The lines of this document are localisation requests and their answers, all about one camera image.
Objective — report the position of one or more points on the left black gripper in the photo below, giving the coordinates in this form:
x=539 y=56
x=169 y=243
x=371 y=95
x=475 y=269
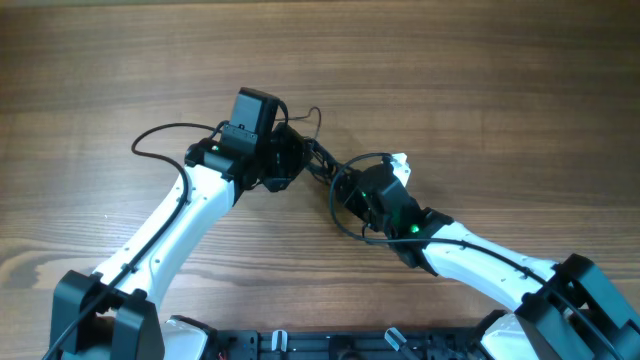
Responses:
x=291 y=151

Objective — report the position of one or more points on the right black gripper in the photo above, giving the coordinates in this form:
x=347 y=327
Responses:
x=347 y=187

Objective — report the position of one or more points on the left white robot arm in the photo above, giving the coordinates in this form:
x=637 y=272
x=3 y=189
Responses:
x=112 y=313

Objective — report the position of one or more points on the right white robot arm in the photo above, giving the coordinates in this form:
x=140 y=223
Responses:
x=551 y=310

